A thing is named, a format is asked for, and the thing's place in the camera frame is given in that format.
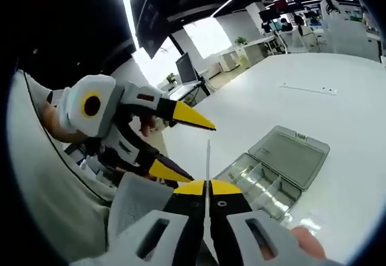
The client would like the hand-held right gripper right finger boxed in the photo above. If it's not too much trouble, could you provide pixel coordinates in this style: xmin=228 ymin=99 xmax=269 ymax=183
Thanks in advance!
xmin=210 ymin=180 xmax=344 ymax=266

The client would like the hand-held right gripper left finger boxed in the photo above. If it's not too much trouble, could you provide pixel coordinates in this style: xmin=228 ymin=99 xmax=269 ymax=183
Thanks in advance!
xmin=72 ymin=180 xmax=209 ymax=266

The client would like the clear plastic guide fixture box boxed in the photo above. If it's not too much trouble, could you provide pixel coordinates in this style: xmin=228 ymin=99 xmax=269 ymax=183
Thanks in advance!
xmin=214 ymin=125 xmax=331 ymax=221

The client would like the person's left hand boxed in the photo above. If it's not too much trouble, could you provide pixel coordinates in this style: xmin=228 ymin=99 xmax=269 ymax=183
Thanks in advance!
xmin=39 ymin=100 xmax=158 ymax=144

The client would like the person's right hand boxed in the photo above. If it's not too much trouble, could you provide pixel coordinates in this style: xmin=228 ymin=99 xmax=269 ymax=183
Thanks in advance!
xmin=291 ymin=226 xmax=327 ymax=261

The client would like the black computer monitor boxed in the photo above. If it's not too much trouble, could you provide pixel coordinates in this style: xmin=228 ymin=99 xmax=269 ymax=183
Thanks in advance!
xmin=176 ymin=52 xmax=200 ymax=85

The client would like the grey mesh office chair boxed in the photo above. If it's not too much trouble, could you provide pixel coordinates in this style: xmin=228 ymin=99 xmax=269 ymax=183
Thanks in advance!
xmin=107 ymin=172 xmax=182 ymax=255

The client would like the black hanging sign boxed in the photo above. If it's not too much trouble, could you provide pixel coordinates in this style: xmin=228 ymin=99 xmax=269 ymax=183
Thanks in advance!
xmin=134 ymin=0 xmax=169 ymax=59

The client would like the person's grey shirt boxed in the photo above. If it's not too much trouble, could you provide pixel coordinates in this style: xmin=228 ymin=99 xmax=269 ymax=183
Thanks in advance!
xmin=7 ymin=69 xmax=115 ymax=258

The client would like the straight ceiling light strip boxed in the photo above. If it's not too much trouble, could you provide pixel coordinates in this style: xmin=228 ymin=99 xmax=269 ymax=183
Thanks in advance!
xmin=119 ymin=0 xmax=141 ymax=49

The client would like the white low cabinet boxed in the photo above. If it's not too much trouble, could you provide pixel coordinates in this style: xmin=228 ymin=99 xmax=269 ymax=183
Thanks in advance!
xmin=218 ymin=50 xmax=242 ymax=72

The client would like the white office chair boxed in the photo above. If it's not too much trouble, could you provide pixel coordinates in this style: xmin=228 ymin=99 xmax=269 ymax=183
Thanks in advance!
xmin=291 ymin=24 xmax=317 ymax=48

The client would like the white draped cloth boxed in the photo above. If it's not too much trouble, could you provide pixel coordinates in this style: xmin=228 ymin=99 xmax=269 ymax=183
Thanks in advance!
xmin=320 ymin=0 xmax=341 ymax=19

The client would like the grey desk partition panel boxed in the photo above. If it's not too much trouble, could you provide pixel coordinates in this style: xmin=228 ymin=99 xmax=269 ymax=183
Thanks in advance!
xmin=327 ymin=12 xmax=381 ymax=59

